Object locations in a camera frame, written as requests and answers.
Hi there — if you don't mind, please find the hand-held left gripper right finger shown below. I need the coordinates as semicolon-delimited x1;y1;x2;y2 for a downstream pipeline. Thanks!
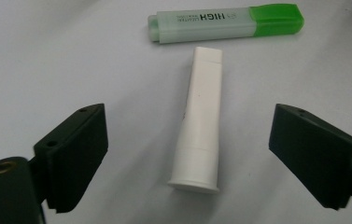
268;103;352;211

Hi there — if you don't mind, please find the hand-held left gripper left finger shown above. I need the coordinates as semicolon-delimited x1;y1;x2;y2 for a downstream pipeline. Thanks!
33;103;109;215

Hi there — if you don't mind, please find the white glue stick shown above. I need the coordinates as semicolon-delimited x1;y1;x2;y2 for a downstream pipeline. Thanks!
167;46;224;194

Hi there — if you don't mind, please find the green highlighter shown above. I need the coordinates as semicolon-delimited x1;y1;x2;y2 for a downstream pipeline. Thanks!
147;3;305;45

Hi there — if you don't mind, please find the white table cover sheet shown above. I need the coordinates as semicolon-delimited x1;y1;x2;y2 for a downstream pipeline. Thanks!
0;0;352;224

